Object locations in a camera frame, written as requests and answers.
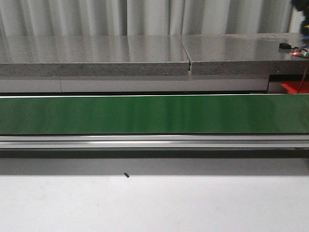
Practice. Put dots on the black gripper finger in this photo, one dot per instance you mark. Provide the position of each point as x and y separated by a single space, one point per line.
300 5

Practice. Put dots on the small black sensor module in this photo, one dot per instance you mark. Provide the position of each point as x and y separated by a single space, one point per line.
285 46

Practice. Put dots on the green circuit board with LED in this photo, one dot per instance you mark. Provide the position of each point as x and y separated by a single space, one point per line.
301 53

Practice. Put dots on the grey stone slab right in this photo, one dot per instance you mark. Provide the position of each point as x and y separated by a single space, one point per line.
242 54

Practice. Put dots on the grey stone slab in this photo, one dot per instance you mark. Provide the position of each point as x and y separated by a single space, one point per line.
92 56
242 54

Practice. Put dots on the red plastic tray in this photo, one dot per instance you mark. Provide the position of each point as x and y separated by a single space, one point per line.
294 87

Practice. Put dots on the green conveyor belt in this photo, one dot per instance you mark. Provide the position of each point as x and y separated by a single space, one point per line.
266 113

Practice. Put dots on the grey stone slab left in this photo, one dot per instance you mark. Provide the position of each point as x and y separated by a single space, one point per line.
92 56

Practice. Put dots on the grey pleated curtain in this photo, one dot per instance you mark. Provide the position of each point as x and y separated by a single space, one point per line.
146 17

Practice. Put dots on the aluminium conveyor frame rail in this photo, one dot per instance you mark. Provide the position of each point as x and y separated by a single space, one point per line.
245 141

